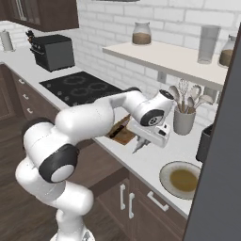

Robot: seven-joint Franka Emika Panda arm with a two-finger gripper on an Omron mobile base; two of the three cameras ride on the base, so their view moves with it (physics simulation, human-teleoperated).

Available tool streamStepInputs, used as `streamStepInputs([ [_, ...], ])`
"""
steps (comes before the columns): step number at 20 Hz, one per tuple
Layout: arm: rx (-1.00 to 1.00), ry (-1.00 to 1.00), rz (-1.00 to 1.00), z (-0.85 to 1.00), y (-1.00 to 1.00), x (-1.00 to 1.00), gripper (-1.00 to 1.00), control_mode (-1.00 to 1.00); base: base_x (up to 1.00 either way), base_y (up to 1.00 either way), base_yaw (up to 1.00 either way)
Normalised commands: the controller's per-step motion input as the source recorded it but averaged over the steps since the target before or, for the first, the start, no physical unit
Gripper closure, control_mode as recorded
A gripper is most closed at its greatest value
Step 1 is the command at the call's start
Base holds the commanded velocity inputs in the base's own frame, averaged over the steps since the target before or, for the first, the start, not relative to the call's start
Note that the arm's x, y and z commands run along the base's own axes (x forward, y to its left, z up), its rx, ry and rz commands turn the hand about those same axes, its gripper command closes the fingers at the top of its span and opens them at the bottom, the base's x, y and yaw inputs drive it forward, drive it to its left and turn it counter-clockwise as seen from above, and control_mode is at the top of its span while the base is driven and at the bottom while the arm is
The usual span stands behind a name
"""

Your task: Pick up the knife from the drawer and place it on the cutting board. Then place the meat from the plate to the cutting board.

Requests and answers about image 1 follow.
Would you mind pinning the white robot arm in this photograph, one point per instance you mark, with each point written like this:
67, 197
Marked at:
84, 120

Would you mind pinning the dark brown wall cupboard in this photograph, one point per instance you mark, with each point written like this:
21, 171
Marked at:
53, 14

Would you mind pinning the grey round plate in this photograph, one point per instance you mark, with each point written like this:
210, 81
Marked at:
165, 180

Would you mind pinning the grey wall socket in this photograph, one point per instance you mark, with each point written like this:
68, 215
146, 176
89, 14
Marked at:
211, 91
161, 77

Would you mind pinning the brown wooden cutting board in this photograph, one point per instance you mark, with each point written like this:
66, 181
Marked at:
125, 135

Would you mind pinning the metal whisk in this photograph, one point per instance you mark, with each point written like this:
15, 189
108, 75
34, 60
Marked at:
183, 88

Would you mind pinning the tall grey glass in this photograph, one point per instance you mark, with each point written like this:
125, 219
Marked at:
208, 44

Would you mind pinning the brown open drawer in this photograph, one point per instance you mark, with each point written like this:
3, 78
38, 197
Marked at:
109, 181

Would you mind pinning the glass jar brown contents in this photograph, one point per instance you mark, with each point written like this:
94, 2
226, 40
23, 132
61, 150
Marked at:
141, 34
226, 55

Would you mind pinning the grey utensil pot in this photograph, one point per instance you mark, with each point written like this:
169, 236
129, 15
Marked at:
184, 123

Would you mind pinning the black toaster oven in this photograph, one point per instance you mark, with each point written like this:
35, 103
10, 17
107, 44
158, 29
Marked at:
55, 52

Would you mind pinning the grey fridge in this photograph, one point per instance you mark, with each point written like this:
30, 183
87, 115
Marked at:
219, 157

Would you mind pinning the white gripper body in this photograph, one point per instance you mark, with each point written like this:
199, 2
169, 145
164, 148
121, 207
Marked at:
150, 135

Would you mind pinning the brown drawer front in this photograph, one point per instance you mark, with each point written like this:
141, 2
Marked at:
174, 216

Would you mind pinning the brown cupboard door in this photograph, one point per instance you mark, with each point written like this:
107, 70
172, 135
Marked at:
142, 222
109, 207

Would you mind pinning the small grey spoon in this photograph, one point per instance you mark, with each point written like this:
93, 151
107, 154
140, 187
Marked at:
190, 102

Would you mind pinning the black knife block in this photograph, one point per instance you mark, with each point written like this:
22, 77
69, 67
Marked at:
29, 34

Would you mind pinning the brown base drawer cabinet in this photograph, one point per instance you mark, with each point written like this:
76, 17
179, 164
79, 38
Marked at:
37, 103

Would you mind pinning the pale wall shelf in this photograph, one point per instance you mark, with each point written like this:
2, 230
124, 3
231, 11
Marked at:
163, 58

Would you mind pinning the black countertop appliance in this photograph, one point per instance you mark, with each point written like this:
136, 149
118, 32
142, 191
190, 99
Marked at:
204, 144

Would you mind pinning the black hob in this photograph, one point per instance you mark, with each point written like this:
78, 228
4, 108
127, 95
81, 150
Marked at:
78, 88

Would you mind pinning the grey ladle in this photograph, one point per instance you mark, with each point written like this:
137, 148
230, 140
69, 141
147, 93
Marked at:
204, 99

